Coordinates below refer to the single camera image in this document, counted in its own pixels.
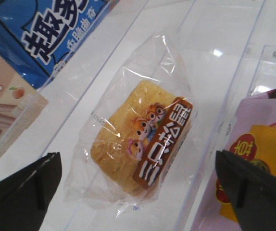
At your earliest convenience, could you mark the clear acrylic left shelf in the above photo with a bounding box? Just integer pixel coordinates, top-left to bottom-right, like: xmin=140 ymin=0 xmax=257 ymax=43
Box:
xmin=0 ymin=0 xmax=276 ymax=231

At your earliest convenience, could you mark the pink fruit snack bag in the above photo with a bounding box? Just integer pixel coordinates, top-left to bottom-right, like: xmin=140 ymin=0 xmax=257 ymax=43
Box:
xmin=192 ymin=89 xmax=276 ymax=231

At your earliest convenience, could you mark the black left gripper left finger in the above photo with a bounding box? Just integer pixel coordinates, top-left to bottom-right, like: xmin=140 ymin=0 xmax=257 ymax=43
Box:
xmin=0 ymin=153 xmax=62 ymax=231

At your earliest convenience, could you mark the beige Pocky box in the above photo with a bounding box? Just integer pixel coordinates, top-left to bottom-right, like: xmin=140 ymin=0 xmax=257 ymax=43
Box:
xmin=0 ymin=56 xmax=48 ymax=158

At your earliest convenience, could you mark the blue cookie bag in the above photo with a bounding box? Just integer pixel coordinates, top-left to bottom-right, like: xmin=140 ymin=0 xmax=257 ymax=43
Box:
xmin=0 ymin=0 xmax=116 ymax=89

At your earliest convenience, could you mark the bread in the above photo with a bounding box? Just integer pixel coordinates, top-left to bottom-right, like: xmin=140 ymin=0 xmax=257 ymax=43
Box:
xmin=65 ymin=31 xmax=196 ymax=208

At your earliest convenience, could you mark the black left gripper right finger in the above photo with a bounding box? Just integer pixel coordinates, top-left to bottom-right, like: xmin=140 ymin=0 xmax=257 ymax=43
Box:
xmin=215 ymin=150 xmax=276 ymax=231

